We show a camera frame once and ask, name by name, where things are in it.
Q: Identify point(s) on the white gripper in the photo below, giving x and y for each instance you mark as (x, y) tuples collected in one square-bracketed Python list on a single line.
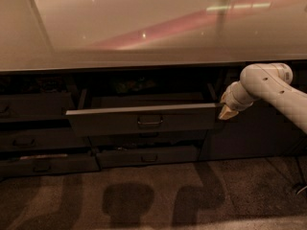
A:
[(232, 100)]

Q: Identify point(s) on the dark drawer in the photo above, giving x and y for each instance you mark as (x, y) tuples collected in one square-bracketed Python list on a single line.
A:
[(146, 157), (34, 107), (138, 139), (142, 113), (40, 139), (72, 163)]

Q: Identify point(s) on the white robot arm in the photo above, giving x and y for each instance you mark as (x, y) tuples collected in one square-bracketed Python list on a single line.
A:
[(271, 83)]

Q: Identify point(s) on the dark cabinet door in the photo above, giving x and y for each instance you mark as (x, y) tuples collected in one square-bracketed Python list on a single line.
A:
[(256, 132)]

